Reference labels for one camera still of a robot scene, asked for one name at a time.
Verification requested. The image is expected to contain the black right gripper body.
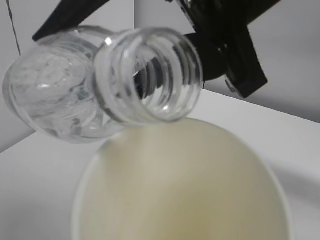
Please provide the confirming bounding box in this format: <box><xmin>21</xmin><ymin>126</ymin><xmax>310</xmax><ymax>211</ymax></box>
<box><xmin>164</xmin><ymin>0</ymin><xmax>288</xmax><ymax>83</ymax></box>

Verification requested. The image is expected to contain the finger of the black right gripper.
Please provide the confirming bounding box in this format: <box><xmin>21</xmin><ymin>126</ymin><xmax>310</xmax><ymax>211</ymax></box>
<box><xmin>185</xmin><ymin>26</ymin><xmax>268</xmax><ymax>98</ymax></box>
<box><xmin>32</xmin><ymin>0</ymin><xmax>125</xmax><ymax>42</ymax></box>

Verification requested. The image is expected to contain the clear water bottle green label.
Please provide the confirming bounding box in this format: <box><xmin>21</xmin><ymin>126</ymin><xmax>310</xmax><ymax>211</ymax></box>
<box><xmin>2</xmin><ymin>26</ymin><xmax>203</xmax><ymax>144</ymax></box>

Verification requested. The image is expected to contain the white paper cup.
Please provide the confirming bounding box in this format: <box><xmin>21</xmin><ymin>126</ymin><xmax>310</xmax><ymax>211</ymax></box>
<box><xmin>70</xmin><ymin>119</ymin><xmax>294</xmax><ymax>240</ymax></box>

